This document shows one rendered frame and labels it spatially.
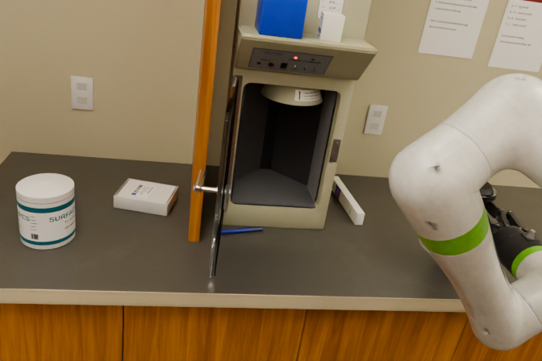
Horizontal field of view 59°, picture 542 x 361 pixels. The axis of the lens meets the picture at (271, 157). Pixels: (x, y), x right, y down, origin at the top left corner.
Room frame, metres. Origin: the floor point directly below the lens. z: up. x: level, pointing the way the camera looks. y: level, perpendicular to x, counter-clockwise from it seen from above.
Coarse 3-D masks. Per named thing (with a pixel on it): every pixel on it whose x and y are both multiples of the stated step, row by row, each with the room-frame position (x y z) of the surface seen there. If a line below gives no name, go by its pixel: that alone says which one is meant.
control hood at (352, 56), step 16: (240, 32) 1.10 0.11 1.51; (256, 32) 1.11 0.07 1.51; (240, 48) 1.11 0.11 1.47; (272, 48) 1.11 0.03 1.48; (288, 48) 1.11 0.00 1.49; (304, 48) 1.11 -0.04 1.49; (320, 48) 1.11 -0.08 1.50; (336, 48) 1.12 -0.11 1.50; (352, 48) 1.12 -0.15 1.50; (368, 48) 1.13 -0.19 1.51; (240, 64) 1.15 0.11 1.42; (336, 64) 1.17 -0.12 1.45; (352, 64) 1.17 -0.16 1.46; (368, 64) 1.17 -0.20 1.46
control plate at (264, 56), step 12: (264, 48) 1.11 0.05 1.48; (252, 60) 1.14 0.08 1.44; (264, 60) 1.14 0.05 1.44; (276, 60) 1.14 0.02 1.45; (288, 60) 1.15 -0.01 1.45; (300, 60) 1.15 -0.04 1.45; (324, 60) 1.15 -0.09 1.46; (300, 72) 1.18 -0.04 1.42; (312, 72) 1.18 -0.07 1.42; (324, 72) 1.19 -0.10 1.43
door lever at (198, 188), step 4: (200, 172) 0.97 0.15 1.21; (204, 172) 0.97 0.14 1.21; (200, 176) 0.95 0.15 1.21; (204, 176) 0.96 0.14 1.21; (200, 180) 0.93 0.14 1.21; (204, 180) 0.95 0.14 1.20; (196, 184) 0.91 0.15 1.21; (200, 184) 0.92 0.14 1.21; (196, 188) 0.90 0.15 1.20; (200, 188) 0.90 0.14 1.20; (204, 188) 0.91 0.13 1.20; (208, 188) 0.91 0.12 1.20; (212, 188) 0.91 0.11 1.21; (216, 188) 0.91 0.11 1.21; (196, 192) 0.90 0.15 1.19; (200, 192) 0.90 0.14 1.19; (208, 192) 0.91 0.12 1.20; (212, 192) 0.91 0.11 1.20; (216, 192) 0.90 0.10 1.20
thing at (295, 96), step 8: (264, 88) 1.30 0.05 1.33; (272, 88) 1.27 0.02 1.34; (280, 88) 1.25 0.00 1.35; (288, 88) 1.25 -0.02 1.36; (296, 88) 1.25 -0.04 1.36; (304, 88) 1.26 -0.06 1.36; (272, 96) 1.25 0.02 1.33; (280, 96) 1.24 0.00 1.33; (288, 96) 1.24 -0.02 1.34; (296, 96) 1.24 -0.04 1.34; (304, 96) 1.25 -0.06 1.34; (312, 96) 1.26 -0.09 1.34; (320, 96) 1.30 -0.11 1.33; (288, 104) 1.23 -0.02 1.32; (296, 104) 1.23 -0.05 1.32; (304, 104) 1.24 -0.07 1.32; (312, 104) 1.25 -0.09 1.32
